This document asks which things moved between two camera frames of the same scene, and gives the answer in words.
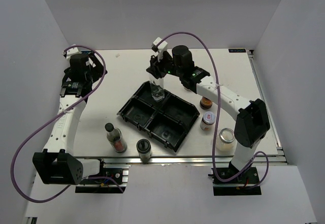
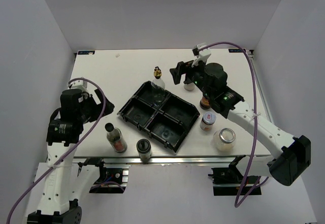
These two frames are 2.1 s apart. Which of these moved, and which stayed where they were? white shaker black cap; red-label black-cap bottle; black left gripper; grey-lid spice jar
Moved: black left gripper
Stayed: white shaker black cap; grey-lid spice jar; red-label black-cap bottle
